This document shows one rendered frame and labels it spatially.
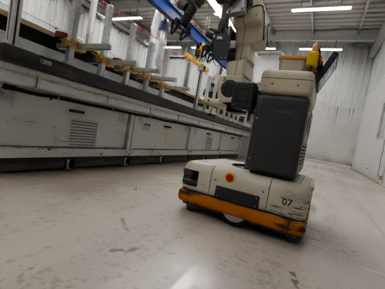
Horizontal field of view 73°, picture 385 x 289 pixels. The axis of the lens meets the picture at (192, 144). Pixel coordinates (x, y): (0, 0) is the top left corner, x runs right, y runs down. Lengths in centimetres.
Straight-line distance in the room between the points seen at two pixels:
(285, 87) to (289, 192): 50
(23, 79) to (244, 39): 123
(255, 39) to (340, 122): 1072
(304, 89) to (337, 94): 1107
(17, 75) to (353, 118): 1171
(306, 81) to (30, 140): 165
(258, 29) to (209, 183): 93
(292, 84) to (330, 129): 1088
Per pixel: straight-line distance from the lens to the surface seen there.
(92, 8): 324
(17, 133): 191
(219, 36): 169
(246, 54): 167
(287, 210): 131
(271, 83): 138
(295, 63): 155
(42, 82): 169
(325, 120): 1223
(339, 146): 1218
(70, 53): 176
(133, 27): 218
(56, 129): 204
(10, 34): 159
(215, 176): 137
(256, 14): 167
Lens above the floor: 44
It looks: 3 degrees down
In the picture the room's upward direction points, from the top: 10 degrees clockwise
